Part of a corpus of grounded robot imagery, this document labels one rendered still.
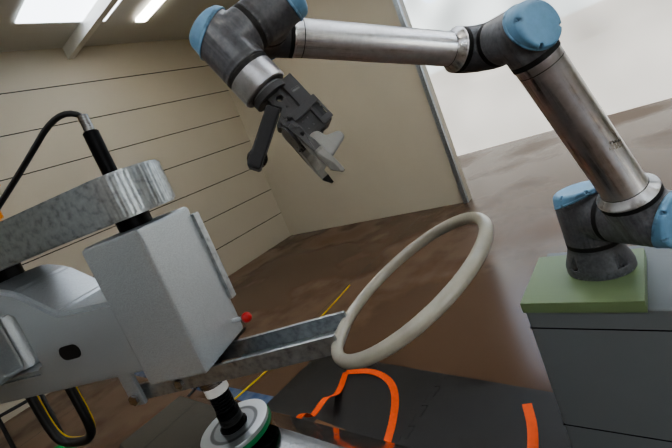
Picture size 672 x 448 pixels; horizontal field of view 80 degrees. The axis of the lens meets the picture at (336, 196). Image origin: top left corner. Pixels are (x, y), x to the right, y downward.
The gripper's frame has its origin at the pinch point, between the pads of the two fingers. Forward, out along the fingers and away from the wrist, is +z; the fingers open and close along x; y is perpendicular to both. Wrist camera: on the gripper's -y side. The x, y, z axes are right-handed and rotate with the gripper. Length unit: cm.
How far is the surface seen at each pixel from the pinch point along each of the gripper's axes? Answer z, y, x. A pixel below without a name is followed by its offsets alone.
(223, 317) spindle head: 6, -42, 52
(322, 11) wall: -194, 248, 476
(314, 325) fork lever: 25, -24, 42
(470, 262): 28.5, 8.2, 0.4
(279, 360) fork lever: 24, -36, 37
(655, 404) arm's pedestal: 107, 29, 33
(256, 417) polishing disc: 35, -56, 57
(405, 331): 28.6, -9.5, 0.7
